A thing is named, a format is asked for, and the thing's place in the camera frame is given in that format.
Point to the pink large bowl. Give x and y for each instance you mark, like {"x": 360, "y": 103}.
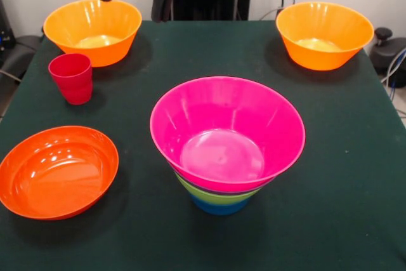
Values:
{"x": 206, "y": 109}

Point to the orange shallow bowl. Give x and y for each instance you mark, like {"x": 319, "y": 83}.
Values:
{"x": 57, "y": 175}

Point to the purple bowl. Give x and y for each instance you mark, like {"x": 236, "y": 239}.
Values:
{"x": 215, "y": 191}

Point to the large green bowl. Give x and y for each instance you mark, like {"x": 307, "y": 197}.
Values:
{"x": 209, "y": 198}

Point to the blue bowl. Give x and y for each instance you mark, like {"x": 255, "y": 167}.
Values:
{"x": 219, "y": 209}

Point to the yellow-orange large bowl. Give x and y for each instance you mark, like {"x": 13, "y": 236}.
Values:
{"x": 326, "y": 58}
{"x": 95, "y": 52}

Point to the red cup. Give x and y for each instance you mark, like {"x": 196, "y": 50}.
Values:
{"x": 74, "y": 87}

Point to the black computer equipment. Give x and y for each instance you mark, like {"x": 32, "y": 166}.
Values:
{"x": 6, "y": 30}

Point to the grey office chair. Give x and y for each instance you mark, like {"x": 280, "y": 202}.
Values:
{"x": 22, "y": 55}

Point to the dark green tablecloth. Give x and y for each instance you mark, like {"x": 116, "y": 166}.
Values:
{"x": 95, "y": 245}

